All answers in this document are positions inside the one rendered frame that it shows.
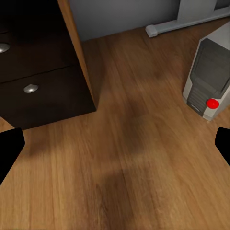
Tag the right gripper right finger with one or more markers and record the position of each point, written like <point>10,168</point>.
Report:
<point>222,142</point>

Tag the desk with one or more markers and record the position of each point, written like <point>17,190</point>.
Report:
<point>191,12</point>

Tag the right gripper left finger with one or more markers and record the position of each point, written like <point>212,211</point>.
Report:
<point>11,144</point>

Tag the desktop computer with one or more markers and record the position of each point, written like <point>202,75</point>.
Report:
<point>207,89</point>

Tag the cabinet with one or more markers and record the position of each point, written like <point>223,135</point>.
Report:
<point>43,74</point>

